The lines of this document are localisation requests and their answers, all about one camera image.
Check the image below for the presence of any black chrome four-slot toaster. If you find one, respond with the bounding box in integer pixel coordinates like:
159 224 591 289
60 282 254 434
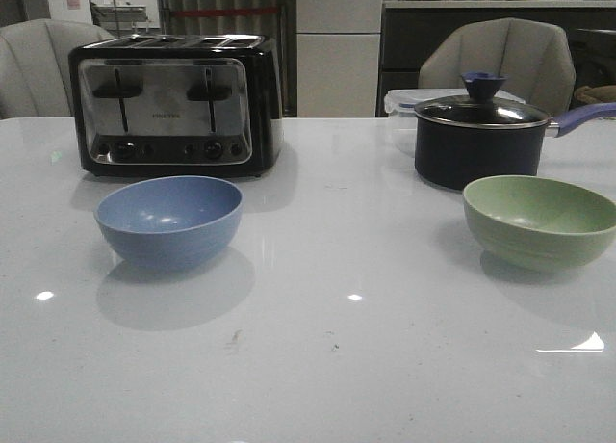
69 34 283 178

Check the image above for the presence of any green plastic bowl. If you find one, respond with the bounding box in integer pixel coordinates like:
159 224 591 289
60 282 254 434
463 175 615 273

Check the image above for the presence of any grey upholstered chair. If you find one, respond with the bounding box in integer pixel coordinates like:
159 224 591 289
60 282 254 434
1 18 113 119
418 17 576 116

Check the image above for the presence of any grey upholstered chair right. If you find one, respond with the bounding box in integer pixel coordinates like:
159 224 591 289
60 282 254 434
418 17 576 116

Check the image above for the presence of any blue plastic bowl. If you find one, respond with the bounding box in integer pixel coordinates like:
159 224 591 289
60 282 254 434
94 175 243 271

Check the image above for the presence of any grey upholstered chair left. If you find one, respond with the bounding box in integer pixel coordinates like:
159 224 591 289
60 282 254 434
1 18 113 119

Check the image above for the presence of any white cabinet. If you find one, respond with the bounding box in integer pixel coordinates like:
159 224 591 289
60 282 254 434
296 0 383 117

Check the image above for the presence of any glass pot lid blue knob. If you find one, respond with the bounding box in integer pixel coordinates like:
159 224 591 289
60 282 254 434
414 71 550 129

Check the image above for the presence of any clear plastic food container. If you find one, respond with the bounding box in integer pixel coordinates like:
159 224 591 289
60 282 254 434
383 87 526 156

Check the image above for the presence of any dark blue saucepan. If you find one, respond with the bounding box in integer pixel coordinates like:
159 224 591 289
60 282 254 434
414 103 615 191

